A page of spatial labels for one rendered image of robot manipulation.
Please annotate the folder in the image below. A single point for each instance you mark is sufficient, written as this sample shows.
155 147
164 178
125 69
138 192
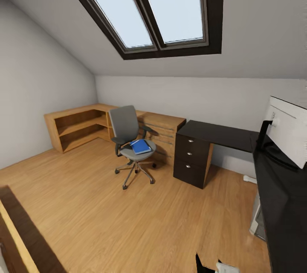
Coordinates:
140 146

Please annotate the swivel chair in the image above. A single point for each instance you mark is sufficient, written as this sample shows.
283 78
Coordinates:
126 129

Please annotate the cabinet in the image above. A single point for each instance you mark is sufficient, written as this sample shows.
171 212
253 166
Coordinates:
192 160
163 135

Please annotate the bed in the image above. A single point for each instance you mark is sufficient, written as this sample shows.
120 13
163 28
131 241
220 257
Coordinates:
14 256

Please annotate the desk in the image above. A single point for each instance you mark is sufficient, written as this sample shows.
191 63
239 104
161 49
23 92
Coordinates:
282 191

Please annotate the monitor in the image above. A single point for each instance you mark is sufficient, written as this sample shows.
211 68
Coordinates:
286 124

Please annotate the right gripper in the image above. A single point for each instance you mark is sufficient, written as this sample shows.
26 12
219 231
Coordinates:
200 268

